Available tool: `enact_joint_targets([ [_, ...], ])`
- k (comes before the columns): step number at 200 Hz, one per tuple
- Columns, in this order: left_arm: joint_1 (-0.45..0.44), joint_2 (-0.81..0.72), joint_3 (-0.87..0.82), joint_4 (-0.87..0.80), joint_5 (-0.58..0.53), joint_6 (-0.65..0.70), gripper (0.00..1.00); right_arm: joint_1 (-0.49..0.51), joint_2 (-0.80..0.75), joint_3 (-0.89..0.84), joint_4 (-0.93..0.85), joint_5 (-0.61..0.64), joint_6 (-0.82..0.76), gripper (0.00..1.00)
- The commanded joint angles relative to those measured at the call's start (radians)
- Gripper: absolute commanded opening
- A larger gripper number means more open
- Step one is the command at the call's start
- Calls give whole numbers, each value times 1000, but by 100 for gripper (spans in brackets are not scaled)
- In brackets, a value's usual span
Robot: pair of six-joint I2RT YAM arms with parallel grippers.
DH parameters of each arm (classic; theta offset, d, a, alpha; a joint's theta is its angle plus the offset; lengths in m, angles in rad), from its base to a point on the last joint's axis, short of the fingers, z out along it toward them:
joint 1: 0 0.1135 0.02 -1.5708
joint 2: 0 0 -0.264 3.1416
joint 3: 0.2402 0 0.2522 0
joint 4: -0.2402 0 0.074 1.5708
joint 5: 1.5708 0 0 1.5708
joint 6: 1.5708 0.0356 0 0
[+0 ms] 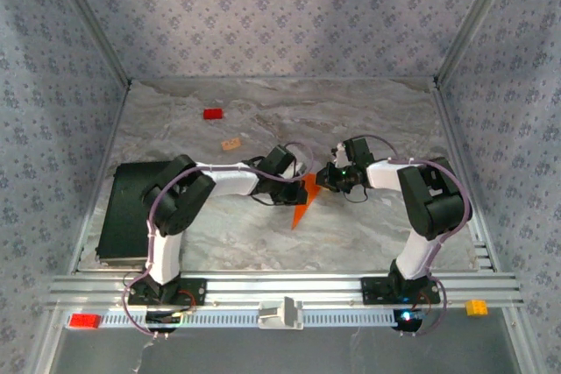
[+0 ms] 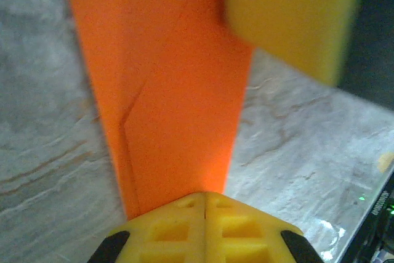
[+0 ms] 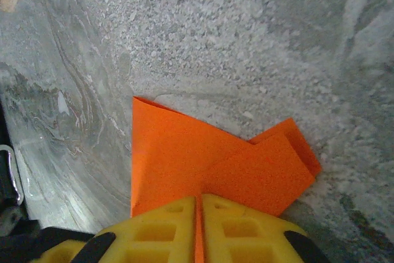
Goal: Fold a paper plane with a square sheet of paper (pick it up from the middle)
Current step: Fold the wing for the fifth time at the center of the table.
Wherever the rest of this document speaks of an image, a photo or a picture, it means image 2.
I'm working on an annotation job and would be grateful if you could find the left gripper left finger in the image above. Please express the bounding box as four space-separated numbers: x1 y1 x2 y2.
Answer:
87 192 206 263

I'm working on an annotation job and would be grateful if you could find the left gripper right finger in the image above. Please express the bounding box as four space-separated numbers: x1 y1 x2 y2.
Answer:
204 192 324 263

